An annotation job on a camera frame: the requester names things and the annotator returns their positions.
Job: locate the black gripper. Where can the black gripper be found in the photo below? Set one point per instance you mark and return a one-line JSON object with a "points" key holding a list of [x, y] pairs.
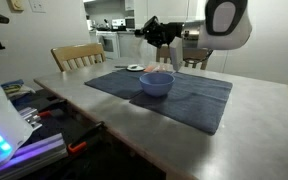
{"points": [[157, 33]]}

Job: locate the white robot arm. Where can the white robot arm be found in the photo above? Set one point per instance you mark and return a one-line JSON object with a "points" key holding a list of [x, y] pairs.
{"points": [[226, 26]]}

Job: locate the blue plastic bowl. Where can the blue plastic bowl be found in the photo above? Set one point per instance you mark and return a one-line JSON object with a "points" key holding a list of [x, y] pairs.
{"points": [[156, 84]]}

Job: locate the white kitchen stove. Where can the white kitchen stove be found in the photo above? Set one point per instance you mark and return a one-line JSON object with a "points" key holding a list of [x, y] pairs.
{"points": [[110, 43]]}

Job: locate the small white plate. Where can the small white plate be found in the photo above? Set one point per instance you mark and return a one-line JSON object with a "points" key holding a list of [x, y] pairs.
{"points": [[135, 68]]}

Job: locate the clear orange snack packet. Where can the clear orange snack packet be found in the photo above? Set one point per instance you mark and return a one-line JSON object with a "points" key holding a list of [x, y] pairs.
{"points": [[158, 68]]}

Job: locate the metal spoon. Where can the metal spoon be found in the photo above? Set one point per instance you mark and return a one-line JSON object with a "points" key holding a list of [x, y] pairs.
{"points": [[125, 66]]}

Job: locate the small dark blue cloth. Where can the small dark blue cloth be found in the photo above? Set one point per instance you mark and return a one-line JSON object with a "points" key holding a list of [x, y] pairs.
{"points": [[122, 83]]}

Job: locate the right wooden chair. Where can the right wooden chair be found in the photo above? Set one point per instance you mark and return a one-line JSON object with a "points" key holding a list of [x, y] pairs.
{"points": [[191, 57]]}

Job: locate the wooden chair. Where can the wooden chair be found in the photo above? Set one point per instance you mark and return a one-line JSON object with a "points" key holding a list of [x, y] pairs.
{"points": [[77, 56], [191, 57]]}

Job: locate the left wooden chair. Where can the left wooden chair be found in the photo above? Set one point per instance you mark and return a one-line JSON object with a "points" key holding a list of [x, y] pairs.
{"points": [[77, 56]]}

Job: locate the large dark blue cloth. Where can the large dark blue cloth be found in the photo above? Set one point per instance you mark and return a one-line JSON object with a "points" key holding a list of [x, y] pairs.
{"points": [[196, 101]]}

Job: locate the beige thermostat dial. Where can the beige thermostat dial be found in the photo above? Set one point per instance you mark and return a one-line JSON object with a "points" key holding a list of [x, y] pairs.
{"points": [[16, 5]]}

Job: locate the orange black clamp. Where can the orange black clamp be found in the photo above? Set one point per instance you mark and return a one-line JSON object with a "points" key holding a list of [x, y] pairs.
{"points": [[81, 143]]}

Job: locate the folded cloths pile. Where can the folded cloths pile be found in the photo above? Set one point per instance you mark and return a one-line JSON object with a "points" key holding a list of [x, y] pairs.
{"points": [[17, 89]]}

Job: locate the white door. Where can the white door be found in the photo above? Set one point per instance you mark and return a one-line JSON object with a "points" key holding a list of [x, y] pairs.
{"points": [[265, 55]]}

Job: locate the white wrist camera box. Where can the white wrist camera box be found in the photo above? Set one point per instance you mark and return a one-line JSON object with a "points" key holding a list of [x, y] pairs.
{"points": [[176, 53]]}

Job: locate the aluminium extrusion rail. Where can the aluminium extrusion rail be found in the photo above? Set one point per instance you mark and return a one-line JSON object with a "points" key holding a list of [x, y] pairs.
{"points": [[33, 157]]}

